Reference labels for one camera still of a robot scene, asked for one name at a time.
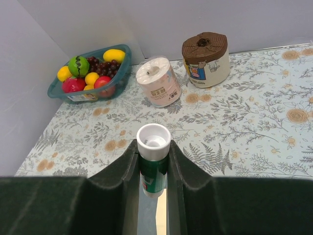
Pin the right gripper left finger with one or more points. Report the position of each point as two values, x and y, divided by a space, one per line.
104 204

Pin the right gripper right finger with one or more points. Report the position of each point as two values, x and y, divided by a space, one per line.
200 204

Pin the grey envelope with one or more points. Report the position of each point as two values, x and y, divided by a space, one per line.
153 215

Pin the green white glue stick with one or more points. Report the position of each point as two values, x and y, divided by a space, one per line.
153 143

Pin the floral table mat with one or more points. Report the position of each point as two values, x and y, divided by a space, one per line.
257 123

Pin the small yellow fruit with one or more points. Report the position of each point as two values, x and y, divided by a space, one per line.
88 87

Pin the red apple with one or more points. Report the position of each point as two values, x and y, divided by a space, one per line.
102 81

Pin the yellow lemon centre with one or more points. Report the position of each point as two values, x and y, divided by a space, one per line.
91 78

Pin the yellow lemon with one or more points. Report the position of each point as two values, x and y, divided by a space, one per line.
64 73
91 78

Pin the white toilet paper roll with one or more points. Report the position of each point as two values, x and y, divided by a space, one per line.
158 81

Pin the dark purple grapes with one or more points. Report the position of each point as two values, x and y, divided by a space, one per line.
109 68

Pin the yellow lemon left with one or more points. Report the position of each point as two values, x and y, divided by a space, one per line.
64 73

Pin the green watermelon ball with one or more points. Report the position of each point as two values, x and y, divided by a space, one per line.
78 66

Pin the brown toilet paper roll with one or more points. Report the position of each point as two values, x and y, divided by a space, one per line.
206 59

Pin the yellow mango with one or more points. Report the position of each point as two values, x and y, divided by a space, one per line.
114 54

